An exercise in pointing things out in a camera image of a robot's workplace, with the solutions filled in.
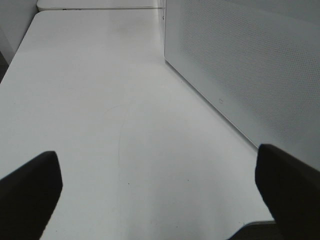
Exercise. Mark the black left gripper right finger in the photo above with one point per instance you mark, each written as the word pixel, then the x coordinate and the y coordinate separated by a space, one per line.
pixel 291 191

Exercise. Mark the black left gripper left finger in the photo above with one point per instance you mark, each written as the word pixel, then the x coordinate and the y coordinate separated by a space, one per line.
pixel 28 197

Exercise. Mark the white microwave oven body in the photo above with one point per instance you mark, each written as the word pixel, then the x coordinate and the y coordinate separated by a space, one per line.
pixel 162 19

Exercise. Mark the white microwave door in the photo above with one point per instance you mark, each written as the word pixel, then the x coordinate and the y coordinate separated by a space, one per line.
pixel 257 62

